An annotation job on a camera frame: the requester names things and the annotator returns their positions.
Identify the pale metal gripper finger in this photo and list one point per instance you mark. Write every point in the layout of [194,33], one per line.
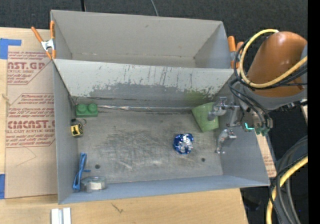
[220,109]
[223,139]

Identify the green cup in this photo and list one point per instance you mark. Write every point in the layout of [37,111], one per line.
[203,117]

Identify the blue and silver foil ball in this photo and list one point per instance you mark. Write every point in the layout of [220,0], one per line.
[183,143]

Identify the grey metal bin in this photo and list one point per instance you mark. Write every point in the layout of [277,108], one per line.
[140,147]

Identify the green toy brick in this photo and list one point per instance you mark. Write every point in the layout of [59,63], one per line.
[86,110]

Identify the grey tape roll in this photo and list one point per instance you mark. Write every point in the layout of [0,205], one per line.
[94,184]

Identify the yellow and black tape measure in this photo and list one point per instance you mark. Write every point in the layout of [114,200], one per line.
[76,129]

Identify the blue safety glasses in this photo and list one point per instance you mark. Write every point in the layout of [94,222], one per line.
[80,170]

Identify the brown cardboard board, red print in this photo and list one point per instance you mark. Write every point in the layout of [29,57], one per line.
[30,107]

